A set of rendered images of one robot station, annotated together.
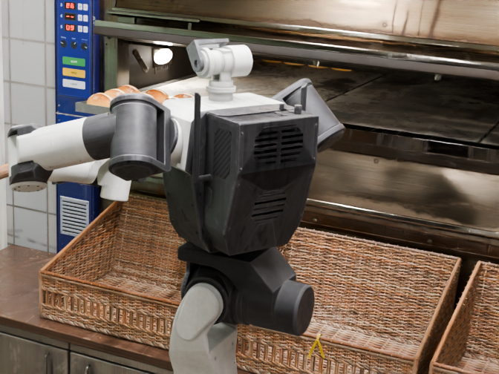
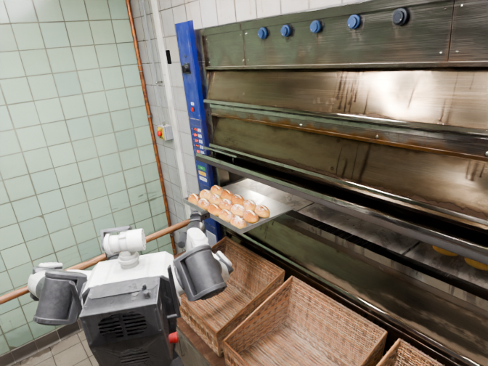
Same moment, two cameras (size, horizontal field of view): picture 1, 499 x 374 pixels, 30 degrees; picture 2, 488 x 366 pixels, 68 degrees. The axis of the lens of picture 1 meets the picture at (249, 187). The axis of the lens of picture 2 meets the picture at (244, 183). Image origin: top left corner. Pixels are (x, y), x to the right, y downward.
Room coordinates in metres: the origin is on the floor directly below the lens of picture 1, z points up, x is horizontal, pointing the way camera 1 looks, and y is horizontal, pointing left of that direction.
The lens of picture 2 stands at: (1.30, -0.74, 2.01)
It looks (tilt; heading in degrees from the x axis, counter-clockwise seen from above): 21 degrees down; 30
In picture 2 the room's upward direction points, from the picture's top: 6 degrees counter-clockwise
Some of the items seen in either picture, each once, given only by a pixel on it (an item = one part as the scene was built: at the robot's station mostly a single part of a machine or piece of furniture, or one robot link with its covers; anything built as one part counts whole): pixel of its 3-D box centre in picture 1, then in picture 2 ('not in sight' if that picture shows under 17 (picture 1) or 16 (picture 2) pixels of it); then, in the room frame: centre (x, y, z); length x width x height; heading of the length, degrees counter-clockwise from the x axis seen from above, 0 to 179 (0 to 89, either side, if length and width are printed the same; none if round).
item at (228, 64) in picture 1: (223, 67); (127, 245); (1.95, 0.07, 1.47); 0.10 x 0.07 x 0.09; 127
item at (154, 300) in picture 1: (157, 268); (223, 287); (2.68, 0.27, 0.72); 0.56 x 0.49 x 0.28; 67
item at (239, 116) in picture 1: (234, 166); (136, 311); (1.89, 0.03, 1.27); 0.34 x 0.30 x 0.36; 127
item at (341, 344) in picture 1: (342, 309); (300, 349); (2.44, -0.28, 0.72); 0.56 x 0.49 x 0.28; 67
